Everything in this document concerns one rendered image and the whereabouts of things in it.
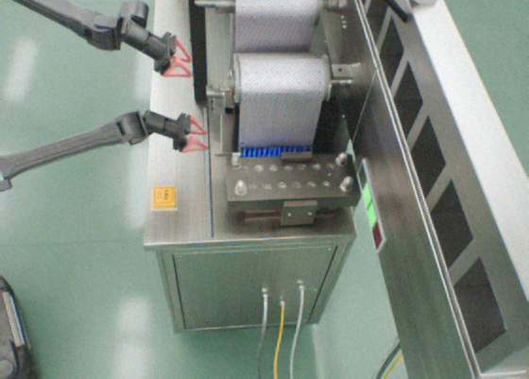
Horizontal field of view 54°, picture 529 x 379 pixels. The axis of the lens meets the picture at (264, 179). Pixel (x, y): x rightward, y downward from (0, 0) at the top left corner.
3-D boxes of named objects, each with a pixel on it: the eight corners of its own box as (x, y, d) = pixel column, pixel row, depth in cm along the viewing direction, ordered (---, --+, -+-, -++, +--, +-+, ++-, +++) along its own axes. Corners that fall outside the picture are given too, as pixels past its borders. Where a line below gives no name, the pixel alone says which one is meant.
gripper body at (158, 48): (159, 75, 134) (134, 60, 130) (160, 48, 140) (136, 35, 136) (174, 60, 131) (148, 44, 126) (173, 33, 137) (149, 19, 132)
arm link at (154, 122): (144, 124, 143) (147, 106, 145) (134, 130, 149) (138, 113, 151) (166, 131, 147) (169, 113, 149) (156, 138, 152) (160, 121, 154)
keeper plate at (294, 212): (280, 219, 161) (283, 200, 152) (311, 218, 162) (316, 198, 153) (281, 227, 159) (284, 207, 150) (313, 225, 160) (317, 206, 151)
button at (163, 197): (153, 190, 165) (152, 186, 163) (176, 189, 166) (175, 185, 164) (152, 209, 161) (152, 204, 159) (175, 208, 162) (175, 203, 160)
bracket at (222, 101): (213, 144, 178) (211, 78, 153) (231, 144, 179) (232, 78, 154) (213, 155, 175) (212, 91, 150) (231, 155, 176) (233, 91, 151)
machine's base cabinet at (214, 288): (177, -7, 371) (166, -134, 301) (265, -6, 378) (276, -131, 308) (173, 341, 227) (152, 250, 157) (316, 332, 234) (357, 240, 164)
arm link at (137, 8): (98, 50, 132) (93, 25, 124) (104, 18, 137) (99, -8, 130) (145, 54, 133) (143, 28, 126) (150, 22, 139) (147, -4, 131)
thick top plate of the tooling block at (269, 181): (225, 168, 163) (225, 157, 158) (348, 164, 168) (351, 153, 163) (227, 212, 154) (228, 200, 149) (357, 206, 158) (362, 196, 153)
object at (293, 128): (238, 148, 162) (240, 108, 147) (311, 146, 165) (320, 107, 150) (238, 150, 162) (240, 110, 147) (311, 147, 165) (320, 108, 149)
